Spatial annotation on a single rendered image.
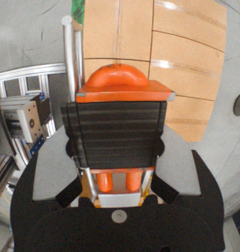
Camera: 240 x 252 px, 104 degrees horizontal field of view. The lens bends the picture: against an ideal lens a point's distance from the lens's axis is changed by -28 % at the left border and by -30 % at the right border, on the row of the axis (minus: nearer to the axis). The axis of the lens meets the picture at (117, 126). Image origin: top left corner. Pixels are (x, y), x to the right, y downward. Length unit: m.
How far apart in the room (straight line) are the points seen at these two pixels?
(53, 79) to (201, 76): 1.19
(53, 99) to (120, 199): 1.19
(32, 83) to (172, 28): 1.24
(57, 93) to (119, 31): 0.79
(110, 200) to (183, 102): 0.87
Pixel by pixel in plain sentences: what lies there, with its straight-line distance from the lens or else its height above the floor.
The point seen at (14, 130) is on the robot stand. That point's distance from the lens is 0.58.
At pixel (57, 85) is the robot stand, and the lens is 1.25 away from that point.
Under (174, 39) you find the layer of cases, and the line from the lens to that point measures 0.89.
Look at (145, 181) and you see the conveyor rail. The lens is 1.32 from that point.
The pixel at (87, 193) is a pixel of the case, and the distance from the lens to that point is 0.87.
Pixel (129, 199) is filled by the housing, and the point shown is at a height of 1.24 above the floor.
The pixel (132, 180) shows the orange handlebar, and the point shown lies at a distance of 0.18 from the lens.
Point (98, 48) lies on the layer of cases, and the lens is 0.80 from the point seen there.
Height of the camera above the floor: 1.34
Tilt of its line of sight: 60 degrees down
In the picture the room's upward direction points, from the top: 175 degrees clockwise
